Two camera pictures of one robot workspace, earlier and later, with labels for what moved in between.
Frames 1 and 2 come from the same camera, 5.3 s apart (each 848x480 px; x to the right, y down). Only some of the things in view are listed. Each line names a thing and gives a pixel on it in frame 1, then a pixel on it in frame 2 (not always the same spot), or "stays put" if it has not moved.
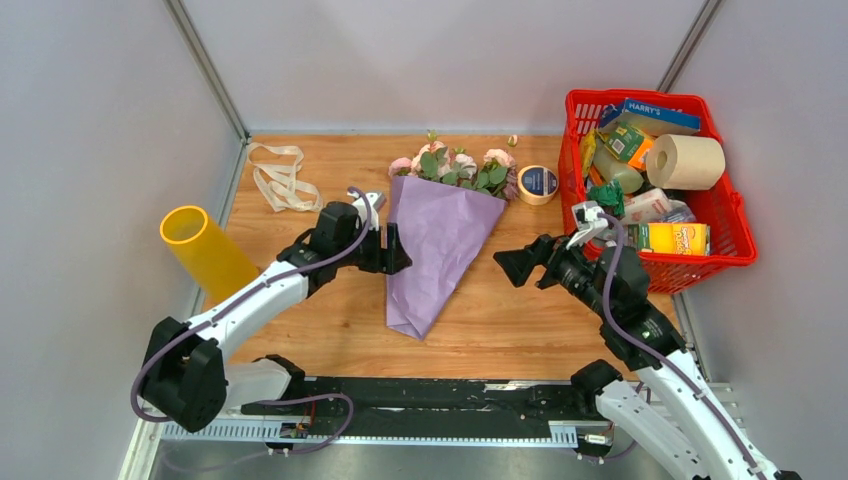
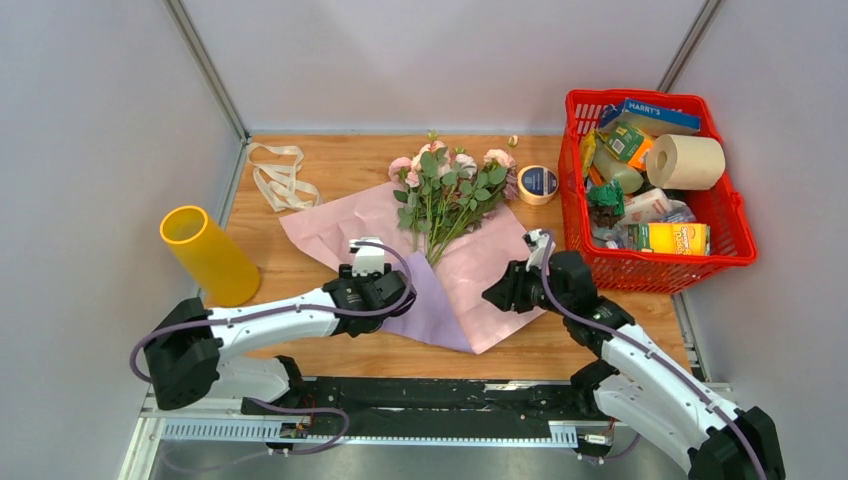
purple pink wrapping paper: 444,228 → 449,307
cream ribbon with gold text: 276,176 stays put
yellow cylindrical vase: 213,262 stays put
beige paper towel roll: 685,162 stays put
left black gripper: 394,260 → 345,273
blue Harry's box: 650,119 stays put
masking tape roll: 537,184 stays put
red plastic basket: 731,243 stays put
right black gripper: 518,263 → 509,290
